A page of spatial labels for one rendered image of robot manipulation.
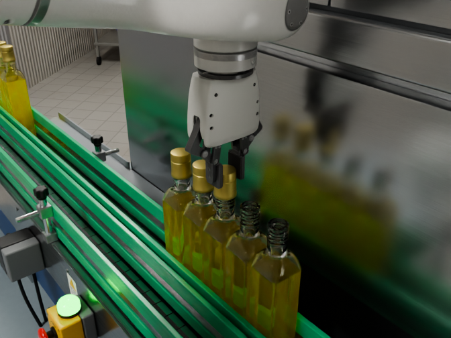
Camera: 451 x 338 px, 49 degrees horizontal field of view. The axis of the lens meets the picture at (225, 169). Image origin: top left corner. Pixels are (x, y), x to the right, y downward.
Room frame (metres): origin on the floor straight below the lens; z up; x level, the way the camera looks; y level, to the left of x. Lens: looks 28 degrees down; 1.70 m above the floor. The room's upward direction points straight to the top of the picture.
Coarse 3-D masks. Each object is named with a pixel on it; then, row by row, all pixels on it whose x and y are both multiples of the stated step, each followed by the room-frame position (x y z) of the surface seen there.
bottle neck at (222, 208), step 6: (234, 198) 0.65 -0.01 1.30; (216, 204) 0.65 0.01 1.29; (222, 204) 0.64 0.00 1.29; (228, 204) 0.64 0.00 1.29; (234, 204) 0.65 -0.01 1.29; (216, 210) 0.65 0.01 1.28; (222, 210) 0.64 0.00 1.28; (228, 210) 0.64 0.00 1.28; (216, 216) 0.65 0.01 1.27; (222, 216) 0.64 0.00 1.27; (228, 216) 0.64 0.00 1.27; (234, 216) 0.65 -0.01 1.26
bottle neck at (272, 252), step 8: (272, 224) 0.57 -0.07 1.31; (280, 224) 0.57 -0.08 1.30; (288, 224) 0.56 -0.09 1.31; (272, 232) 0.55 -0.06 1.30; (280, 232) 0.55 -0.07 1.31; (288, 232) 0.56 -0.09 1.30; (272, 240) 0.55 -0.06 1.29; (280, 240) 0.55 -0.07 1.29; (288, 240) 0.56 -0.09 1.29; (272, 248) 0.55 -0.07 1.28; (280, 248) 0.55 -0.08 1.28; (272, 256) 0.55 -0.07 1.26; (280, 256) 0.55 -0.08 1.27
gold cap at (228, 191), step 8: (224, 168) 0.66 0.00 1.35; (232, 168) 0.66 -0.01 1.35; (224, 176) 0.64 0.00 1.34; (232, 176) 0.64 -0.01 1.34; (224, 184) 0.64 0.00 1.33; (232, 184) 0.64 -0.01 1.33; (216, 192) 0.64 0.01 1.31; (224, 192) 0.64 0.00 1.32; (232, 192) 0.64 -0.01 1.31; (224, 200) 0.64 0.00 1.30
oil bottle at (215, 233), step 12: (204, 228) 0.65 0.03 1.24; (216, 228) 0.63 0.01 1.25; (228, 228) 0.63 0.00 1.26; (204, 240) 0.65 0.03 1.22; (216, 240) 0.63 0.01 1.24; (204, 252) 0.65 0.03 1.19; (216, 252) 0.63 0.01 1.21; (204, 264) 0.65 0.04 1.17; (216, 264) 0.63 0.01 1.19; (204, 276) 0.65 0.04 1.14; (216, 276) 0.63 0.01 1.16; (216, 288) 0.63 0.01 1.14
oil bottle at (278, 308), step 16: (256, 256) 0.56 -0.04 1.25; (288, 256) 0.56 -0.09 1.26; (256, 272) 0.55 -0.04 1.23; (272, 272) 0.53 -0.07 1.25; (288, 272) 0.54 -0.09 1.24; (256, 288) 0.55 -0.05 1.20; (272, 288) 0.53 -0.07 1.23; (288, 288) 0.54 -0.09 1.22; (256, 304) 0.55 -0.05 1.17; (272, 304) 0.53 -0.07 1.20; (288, 304) 0.54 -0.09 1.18; (256, 320) 0.55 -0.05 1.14; (272, 320) 0.53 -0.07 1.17; (288, 320) 0.55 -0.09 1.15; (272, 336) 0.53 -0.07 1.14; (288, 336) 0.55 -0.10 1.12
